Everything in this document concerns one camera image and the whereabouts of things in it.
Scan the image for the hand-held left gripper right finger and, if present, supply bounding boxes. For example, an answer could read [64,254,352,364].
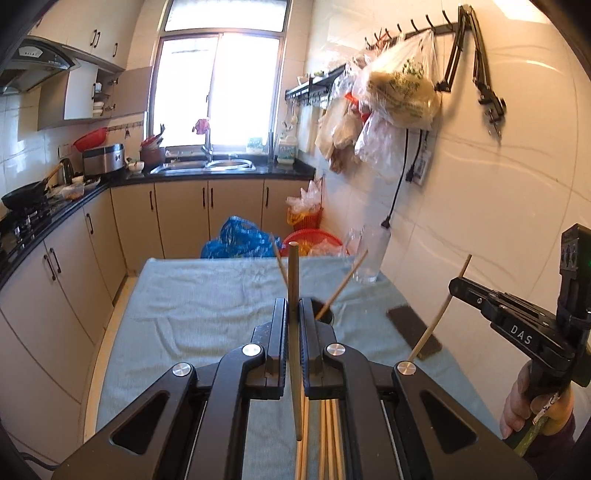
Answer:
[299,298,539,480]

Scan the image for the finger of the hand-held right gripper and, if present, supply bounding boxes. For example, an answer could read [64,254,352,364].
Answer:
[449,276,505,325]

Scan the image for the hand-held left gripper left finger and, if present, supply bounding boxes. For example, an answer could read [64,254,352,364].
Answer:
[51,298,289,480]

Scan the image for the black chopstick holder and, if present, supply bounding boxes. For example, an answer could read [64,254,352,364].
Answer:
[312,298,336,328]

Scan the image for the single wooden chopstick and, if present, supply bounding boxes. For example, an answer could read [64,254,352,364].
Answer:
[408,254,473,361]
[315,249,369,320]
[288,242,304,442]
[271,237,289,301]

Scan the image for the bundle of wooden chopsticks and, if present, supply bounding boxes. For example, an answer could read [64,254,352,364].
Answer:
[294,397,346,480]

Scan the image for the person's right hand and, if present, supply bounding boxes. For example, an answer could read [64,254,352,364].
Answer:
[501,360,575,444]

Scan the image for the dark smartphone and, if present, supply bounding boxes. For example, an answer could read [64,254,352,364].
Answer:
[387,305,443,361]

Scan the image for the grey table cloth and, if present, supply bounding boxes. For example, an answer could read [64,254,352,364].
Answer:
[85,256,504,480]

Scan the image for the red plastic basket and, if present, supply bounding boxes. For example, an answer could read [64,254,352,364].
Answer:
[281,229,345,257]

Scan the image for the clear plastic bottle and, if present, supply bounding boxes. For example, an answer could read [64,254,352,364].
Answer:
[345,224,393,284]

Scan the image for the blue plastic bag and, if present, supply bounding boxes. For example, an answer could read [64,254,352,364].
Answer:
[201,215,284,259]

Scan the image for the orange plastic basket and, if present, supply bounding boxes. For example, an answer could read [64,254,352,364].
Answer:
[287,208,323,230]

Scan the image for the clear crumpled plastic bags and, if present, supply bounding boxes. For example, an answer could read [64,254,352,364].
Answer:
[286,179,323,215]

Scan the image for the cream base cabinets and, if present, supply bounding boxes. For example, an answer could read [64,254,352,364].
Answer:
[0,178,324,457]

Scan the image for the black kitchen countertop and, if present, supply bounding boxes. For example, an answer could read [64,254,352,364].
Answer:
[0,159,315,287]

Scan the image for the steel sink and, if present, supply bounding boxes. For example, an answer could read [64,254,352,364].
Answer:
[150,158,257,175]

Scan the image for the white detergent jug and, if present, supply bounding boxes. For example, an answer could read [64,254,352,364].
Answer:
[277,133,297,164]

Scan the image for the cluster of hanging plastic bags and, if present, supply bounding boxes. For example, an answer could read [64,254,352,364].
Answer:
[315,55,407,181]

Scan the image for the white cutting board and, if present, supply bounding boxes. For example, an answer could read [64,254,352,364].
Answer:
[298,104,324,155]

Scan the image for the white green-print plastic bag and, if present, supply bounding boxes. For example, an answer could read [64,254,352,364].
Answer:
[353,30,441,130]

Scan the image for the brown utensil pot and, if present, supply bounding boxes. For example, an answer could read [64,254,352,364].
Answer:
[140,122,167,169]

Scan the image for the steel rice cooker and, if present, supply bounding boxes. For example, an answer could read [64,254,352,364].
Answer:
[82,144,126,177]

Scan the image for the kitchen window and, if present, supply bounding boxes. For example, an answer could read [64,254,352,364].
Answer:
[147,0,293,151]

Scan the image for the dishes with food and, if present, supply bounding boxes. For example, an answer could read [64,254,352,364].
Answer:
[48,178,100,201]

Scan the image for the black hook rack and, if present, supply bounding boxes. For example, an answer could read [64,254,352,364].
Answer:
[365,10,467,49]

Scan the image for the red colander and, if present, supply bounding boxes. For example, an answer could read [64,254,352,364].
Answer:
[73,128,109,152]

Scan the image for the gas stove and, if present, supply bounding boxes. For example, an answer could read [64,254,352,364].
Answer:
[0,198,51,259]

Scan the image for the black frying pan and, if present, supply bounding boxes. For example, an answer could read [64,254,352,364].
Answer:
[1,164,63,209]

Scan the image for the range hood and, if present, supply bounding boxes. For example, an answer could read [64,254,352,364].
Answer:
[0,39,81,95]

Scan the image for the black power cable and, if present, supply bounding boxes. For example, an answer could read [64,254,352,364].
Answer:
[381,129,411,229]

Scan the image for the wall power socket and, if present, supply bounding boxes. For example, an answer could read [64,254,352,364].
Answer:
[406,148,432,186]

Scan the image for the black wall shelf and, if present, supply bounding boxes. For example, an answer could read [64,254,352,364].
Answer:
[285,65,347,108]

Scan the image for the thin black cable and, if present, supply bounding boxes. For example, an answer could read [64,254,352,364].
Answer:
[14,450,58,472]

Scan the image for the cream wall cabinet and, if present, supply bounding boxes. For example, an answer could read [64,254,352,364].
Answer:
[28,0,154,132]

